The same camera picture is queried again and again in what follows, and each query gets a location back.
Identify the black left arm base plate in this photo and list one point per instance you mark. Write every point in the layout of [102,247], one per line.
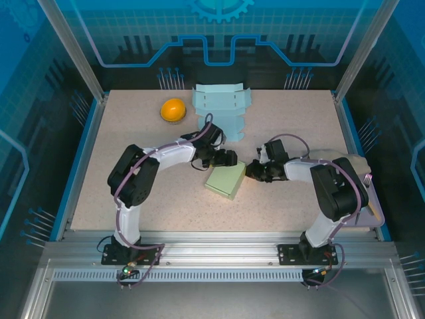
[113,254]

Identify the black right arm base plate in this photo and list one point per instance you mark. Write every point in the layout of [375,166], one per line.
[289,254]

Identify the silver fork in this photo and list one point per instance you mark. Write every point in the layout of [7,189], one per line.
[367,179]

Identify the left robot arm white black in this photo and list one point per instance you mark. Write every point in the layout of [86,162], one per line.
[133,186]

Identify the lavender tray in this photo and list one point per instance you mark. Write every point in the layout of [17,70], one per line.
[375,199]

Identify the pale blue paper box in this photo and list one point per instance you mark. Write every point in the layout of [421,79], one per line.
[219,103]

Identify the orange dome toy cake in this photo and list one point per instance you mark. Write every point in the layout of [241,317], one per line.
[172,110]

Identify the aluminium frame post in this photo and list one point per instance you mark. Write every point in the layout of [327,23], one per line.
[362,56]
[79,56]

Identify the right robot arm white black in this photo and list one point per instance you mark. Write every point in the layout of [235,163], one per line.
[335,189]

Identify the beige folded cloth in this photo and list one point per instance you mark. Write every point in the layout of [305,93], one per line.
[332,156]

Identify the aluminium mounting rail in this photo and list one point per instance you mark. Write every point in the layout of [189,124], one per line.
[216,247]

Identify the pale green paper box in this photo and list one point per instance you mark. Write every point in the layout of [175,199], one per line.
[224,181]

